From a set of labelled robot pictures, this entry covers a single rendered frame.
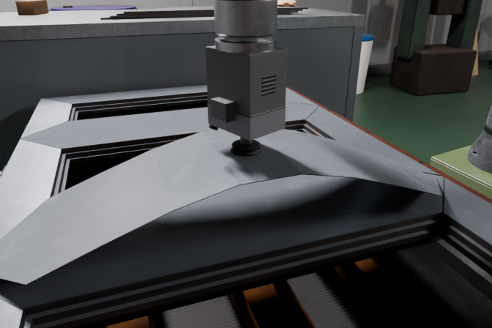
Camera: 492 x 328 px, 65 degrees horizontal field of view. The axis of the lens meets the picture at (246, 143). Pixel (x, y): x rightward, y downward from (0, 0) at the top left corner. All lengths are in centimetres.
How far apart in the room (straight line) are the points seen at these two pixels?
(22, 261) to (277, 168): 31
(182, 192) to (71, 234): 14
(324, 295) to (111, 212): 54
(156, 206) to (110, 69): 88
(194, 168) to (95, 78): 84
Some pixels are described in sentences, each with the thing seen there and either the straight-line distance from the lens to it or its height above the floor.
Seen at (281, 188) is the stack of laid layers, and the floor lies 84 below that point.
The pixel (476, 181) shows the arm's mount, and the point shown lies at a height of 72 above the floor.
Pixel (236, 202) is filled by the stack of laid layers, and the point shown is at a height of 84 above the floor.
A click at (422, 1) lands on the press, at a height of 98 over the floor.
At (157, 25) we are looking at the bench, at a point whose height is 104.
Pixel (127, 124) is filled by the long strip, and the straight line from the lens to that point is 97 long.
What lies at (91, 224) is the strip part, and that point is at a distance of 50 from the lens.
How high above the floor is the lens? 116
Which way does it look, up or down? 23 degrees down
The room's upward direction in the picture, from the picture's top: straight up
